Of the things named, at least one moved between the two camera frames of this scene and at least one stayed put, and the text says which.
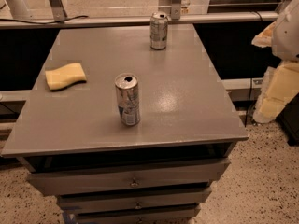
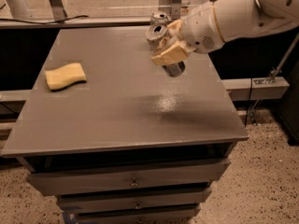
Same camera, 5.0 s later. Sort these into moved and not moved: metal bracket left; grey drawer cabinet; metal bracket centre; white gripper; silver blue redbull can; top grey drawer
Moved: silver blue redbull can; white gripper
Not moved: top grey drawer; metal bracket centre; metal bracket left; grey drawer cabinet
